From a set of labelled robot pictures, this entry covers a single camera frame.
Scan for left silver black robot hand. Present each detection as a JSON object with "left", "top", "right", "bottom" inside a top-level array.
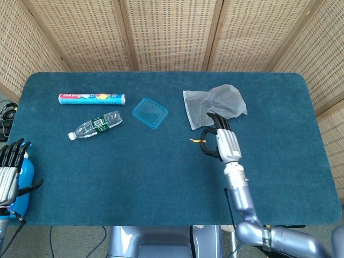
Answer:
[{"left": 0, "top": 138, "right": 45, "bottom": 207}]

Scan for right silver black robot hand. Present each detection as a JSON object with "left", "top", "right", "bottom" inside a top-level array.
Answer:
[{"left": 197, "top": 112, "right": 242, "bottom": 164}]

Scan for blue pump soap bottle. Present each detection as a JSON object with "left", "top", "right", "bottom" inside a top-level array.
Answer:
[{"left": 9, "top": 143, "right": 35, "bottom": 218}]

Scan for translucent plastic bag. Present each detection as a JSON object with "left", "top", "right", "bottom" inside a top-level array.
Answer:
[{"left": 182, "top": 83, "right": 248, "bottom": 131}]

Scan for blue transparent container lid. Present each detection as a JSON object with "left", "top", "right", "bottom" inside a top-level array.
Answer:
[{"left": 131, "top": 97, "right": 169, "bottom": 131}]

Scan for clear plastic water bottle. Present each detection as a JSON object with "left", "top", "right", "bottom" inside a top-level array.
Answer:
[{"left": 67, "top": 110, "right": 124, "bottom": 141}]

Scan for blue velvet table cover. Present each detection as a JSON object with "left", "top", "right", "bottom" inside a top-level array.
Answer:
[{"left": 7, "top": 70, "right": 343, "bottom": 227}]

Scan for blue food bag roll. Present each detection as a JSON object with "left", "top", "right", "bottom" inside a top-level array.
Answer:
[{"left": 58, "top": 92, "right": 127, "bottom": 106}]

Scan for woven bamboo folding screen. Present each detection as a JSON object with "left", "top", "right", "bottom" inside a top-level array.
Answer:
[{"left": 0, "top": 0, "right": 344, "bottom": 208}]

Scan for silver-blue robot torso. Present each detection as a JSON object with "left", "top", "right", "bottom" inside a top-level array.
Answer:
[{"left": 106, "top": 225, "right": 224, "bottom": 258}]

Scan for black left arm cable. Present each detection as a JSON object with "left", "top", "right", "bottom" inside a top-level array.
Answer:
[{"left": 0, "top": 210, "right": 27, "bottom": 254}]

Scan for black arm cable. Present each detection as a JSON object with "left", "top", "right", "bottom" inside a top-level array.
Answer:
[
  {"left": 0, "top": 210, "right": 27, "bottom": 254},
  {"left": 223, "top": 187, "right": 238, "bottom": 258}
]

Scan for black floor cable bundle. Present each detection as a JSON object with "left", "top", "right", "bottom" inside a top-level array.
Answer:
[{"left": 0, "top": 99, "right": 19, "bottom": 142}]

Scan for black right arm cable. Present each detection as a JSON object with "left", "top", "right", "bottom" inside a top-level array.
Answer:
[{"left": 223, "top": 187, "right": 238, "bottom": 258}]

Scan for thin floor cable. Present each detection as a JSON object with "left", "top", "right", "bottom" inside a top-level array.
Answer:
[{"left": 49, "top": 225, "right": 108, "bottom": 258}]

